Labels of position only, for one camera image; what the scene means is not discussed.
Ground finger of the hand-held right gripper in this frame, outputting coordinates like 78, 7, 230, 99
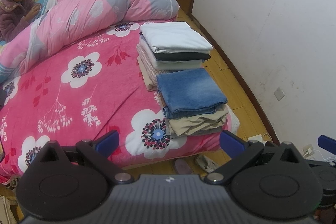
317, 135, 336, 155

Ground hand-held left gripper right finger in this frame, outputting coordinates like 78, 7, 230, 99
205, 131, 305, 185

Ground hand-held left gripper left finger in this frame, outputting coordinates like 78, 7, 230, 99
39, 130, 132, 185

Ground blue denim jeans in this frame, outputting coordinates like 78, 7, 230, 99
157, 68, 228, 119

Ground white shoe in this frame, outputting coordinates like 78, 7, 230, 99
194, 154, 220, 171

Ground khaki folded pants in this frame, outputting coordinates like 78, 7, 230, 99
167, 105, 229, 139

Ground pink floral bed blanket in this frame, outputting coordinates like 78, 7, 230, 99
0, 18, 234, 177

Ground purple slipper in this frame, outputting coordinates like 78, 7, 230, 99
175, 158, 194, 175

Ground beige folded cloth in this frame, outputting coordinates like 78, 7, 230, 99
137, 56, 161, 92

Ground light grey folded cloth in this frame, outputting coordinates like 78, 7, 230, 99
139, 39, 208, 72

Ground black folded garment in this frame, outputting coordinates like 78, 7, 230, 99
152, 51, 212, 62

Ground white folded cloth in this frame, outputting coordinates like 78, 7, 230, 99
139, 21, 213, 54

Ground pink grey floral duvet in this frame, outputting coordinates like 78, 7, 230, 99
0, 0, 180, 83

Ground white cable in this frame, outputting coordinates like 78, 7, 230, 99
262, 133, 336, 163

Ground wall outlet with plug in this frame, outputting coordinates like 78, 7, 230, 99
303, 144, 315, 159

